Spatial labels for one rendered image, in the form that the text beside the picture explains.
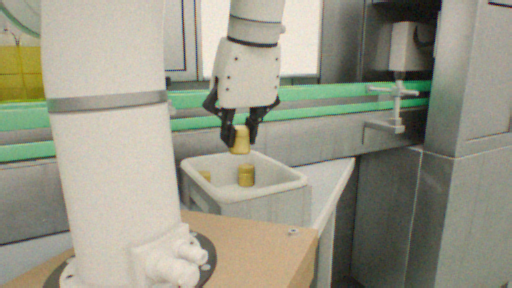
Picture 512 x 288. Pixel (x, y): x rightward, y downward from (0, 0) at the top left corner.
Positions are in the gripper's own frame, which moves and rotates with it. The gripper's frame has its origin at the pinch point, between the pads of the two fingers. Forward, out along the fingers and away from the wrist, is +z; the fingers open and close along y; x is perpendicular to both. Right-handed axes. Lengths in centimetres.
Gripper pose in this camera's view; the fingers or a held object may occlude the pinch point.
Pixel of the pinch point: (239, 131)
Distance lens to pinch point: 53.7
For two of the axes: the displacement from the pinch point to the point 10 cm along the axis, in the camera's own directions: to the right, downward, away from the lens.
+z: -1.4, 8.7, 4.7
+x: 4.7, 4.8, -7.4
